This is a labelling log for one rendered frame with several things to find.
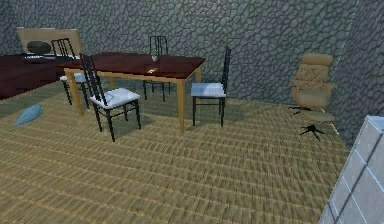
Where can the black chair with white seat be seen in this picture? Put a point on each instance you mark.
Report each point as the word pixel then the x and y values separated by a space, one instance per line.
pixel 158 45
pixel 115 96
pixel 208 89
pixel 71 77

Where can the small yellow object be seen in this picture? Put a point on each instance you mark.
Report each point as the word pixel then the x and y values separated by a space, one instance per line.
pixel 152 70

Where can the small potted green plant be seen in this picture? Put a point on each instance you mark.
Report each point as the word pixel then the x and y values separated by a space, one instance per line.
pixel 154 55

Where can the dark red wooden dining table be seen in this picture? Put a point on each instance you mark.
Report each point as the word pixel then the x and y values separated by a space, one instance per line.
pixel 133 65

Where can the tan lounge armchair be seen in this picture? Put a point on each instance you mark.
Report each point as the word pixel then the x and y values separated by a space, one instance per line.
pixel 313 83

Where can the tan framed board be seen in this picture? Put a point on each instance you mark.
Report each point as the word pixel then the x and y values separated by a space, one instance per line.
pixel 50 35

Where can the light blue cushion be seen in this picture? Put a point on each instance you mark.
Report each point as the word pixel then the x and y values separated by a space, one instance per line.
pixel 28 115

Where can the black oval object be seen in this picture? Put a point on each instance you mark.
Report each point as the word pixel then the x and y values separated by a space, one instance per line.
pixel 38 47

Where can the dark red low cabinet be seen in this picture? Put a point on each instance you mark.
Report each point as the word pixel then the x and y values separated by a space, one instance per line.
pixel 20 75

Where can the pale grey panelled cabinet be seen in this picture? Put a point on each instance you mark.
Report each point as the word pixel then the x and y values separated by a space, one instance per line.
pixel 361 176

